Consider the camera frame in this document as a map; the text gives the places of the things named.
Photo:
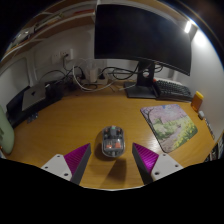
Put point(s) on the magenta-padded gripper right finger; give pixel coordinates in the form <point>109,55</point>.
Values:
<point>163,165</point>

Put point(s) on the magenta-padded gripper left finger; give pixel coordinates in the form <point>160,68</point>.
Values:
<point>60,165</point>

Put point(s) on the transparent computer mouse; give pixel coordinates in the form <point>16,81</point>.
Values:
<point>112,141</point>

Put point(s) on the cherry blossom print mouse pad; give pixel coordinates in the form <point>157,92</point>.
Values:
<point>170,126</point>

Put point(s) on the silver pen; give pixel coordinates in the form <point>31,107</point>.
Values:
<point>209,128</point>

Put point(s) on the pale green rounded object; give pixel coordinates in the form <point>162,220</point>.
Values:
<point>6,133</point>

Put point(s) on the white earbuds case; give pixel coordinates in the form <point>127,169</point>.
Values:
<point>201,115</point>

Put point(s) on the orange jar with yellow lid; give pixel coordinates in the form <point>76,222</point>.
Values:
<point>197,101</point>

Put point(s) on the black keyboard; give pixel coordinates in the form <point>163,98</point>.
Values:
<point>173,90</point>

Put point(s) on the black computer monitor with stand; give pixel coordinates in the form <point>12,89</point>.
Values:
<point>140,36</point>

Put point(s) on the bright lamp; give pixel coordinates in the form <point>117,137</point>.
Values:
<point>188,26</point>

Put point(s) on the wooden shelf unit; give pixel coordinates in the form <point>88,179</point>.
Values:
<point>43,25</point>

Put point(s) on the white wall socket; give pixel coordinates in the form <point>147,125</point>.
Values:
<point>63,56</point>

